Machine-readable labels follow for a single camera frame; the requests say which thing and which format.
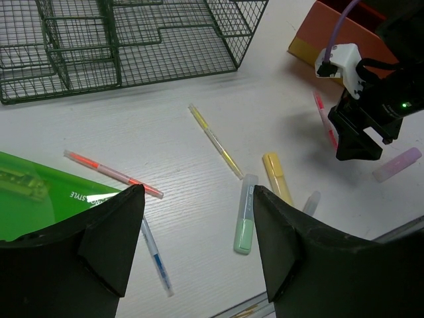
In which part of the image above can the green plastic folder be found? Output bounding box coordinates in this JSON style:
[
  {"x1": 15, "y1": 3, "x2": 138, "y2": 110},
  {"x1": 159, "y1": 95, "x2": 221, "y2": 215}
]
[{"x1": 1, "y1": 152, "x2": 120, "y2": 241}]

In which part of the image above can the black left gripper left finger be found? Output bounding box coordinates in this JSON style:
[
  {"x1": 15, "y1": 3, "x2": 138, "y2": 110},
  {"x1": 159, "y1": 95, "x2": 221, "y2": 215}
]
[{"x1": 1, "y1": 185, "x2": 145, "y2": 317}]

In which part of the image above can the purple chunky highlighter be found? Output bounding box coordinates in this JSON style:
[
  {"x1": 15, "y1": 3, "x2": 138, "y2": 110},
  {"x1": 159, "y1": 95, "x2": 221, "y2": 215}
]
[{"x1": 372, "y1": 147, "x2": 422, "y2": 183}]

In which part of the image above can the red drawer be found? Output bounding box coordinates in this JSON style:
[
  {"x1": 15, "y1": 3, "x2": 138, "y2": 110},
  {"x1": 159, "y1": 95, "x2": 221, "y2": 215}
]
[{"x1": 296, "y1": 1, "x2": 397, "y2": 64}]

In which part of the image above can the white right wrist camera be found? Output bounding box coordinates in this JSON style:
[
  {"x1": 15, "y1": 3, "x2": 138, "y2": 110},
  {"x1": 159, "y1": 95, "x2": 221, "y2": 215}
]
[{"x1": 315, "y1": 43, "x2": 364, "y2": 100}]

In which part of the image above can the green wire mesh organizer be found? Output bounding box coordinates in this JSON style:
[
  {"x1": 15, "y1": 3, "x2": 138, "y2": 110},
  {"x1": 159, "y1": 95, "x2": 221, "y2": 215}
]
[{"x1": 1, "y1": 1, "x2": 267, "y2": 105}]

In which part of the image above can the orange chunky highlighter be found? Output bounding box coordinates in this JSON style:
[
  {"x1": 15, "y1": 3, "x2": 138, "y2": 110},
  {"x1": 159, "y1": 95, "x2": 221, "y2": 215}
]
[{"x1": 303, "y1": 191, "x2": 321, "y2": 217}]

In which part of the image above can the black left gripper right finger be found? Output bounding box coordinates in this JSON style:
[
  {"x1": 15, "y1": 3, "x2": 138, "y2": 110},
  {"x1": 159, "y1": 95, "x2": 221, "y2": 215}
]
[{"x1": 252, "y1": 184, "x2": 424, "y2": 318}]

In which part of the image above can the thin yellow highlighter pen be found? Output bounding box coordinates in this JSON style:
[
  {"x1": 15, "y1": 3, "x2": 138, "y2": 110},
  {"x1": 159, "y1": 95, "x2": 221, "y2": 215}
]
[{"x1": 188, "y1": 103, "x2": 244, "y2": 180}]

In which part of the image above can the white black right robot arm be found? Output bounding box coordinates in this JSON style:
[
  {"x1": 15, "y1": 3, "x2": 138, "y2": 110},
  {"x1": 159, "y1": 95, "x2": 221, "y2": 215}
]
[{"x1": 315, "y1": 1, "x2": 423, "y2": 161}]

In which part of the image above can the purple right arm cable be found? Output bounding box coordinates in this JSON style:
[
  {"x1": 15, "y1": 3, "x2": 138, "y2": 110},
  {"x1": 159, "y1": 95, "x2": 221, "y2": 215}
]
[{"x1": 323, "y1": 0, "x2": 360, "y2": 64}]

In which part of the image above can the yellow bottom drawer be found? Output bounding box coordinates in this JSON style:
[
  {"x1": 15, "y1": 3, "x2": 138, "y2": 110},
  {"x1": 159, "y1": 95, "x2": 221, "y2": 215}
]
[{"x1": 288, "y1": 34, "x2": 328, "y2": 71}]

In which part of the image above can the thin orange highlighter pen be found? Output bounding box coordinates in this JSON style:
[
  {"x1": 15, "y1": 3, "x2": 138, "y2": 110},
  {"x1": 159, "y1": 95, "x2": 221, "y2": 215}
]
[{"x1": 64, "y1": 150, "x2": 164, "y2": 199}]

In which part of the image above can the thin pink highlighter pen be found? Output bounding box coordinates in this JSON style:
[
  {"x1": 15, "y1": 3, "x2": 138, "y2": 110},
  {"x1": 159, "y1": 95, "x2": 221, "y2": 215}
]
[{"x1": 313, "y1": 91, "x2": 338, "y2": 150}]

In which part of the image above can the green chunky highlighter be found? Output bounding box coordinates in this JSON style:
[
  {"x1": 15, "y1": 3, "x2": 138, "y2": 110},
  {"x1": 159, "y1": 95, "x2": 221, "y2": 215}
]
[{"x1": 233, "y1": 174, "x2": 258, "y2": 255}]

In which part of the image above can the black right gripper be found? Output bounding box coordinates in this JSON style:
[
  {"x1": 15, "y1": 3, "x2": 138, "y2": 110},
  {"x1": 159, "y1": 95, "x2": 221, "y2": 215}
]
[{"x1": 329, "y1": 59, "x2": 423, "y2": 161}]

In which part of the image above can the yellow chunky highlighter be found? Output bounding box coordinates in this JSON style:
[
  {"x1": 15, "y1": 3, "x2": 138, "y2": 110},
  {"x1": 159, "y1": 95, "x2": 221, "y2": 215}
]
[{"x1": 262, "y1": 152, "x2": 294, "y2": 207}]

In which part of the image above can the thin blue pen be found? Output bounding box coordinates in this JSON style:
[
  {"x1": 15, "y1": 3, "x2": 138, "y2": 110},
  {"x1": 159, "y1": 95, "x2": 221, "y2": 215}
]
[{"x1": 141, "y1": 217, "x2": 174, "y2": 297}]

